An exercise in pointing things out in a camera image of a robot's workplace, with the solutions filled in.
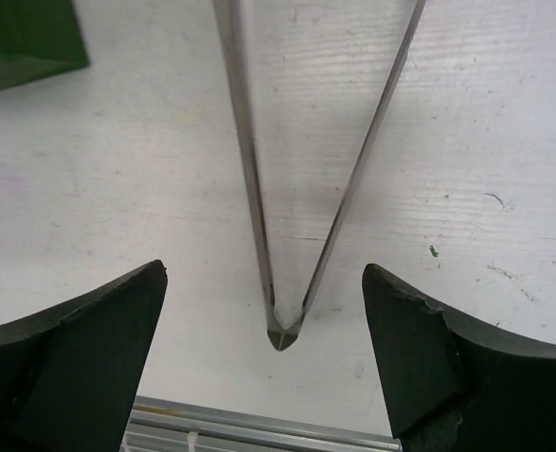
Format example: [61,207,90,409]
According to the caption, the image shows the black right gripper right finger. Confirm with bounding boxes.
[362,264,556,451]

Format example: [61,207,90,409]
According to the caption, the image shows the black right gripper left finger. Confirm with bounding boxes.
[0,260,168,451]

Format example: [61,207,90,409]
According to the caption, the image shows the metal tongs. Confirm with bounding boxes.
[211,0,428,353]

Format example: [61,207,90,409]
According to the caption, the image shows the green paper bag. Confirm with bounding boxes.
[0,0,90,90]

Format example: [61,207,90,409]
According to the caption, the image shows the aluminium frame rails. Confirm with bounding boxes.
[121,396,401,451]

